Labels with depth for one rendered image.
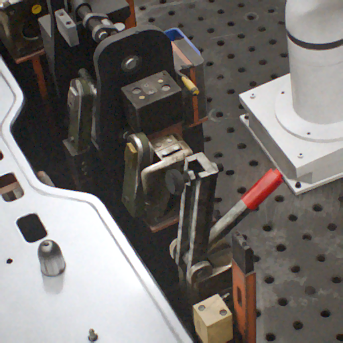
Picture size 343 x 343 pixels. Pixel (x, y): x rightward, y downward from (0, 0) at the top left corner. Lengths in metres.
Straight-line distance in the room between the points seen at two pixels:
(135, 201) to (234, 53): 0.76
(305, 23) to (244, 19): 0.54
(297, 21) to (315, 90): 0.15
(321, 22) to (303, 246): 0.38
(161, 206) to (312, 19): 0.42
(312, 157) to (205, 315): 0.62
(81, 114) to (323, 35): 0.44
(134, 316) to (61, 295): 0.10
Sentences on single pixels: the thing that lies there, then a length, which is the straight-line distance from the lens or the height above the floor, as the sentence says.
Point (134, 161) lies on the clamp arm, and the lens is 1.17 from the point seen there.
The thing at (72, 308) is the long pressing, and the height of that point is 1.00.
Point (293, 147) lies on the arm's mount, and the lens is 1.60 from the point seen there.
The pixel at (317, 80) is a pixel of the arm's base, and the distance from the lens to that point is 1.55.
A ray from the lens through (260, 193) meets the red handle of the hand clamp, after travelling 1.05.
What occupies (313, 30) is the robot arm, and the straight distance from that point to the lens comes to 1.48.
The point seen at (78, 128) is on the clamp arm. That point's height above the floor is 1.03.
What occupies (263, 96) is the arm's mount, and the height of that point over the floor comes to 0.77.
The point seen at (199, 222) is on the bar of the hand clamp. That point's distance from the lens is 1.00.
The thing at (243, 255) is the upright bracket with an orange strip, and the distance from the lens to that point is 0.92.
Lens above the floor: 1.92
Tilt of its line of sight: 47 degrees down
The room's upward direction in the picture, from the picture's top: 6 degrees counter-clockwise
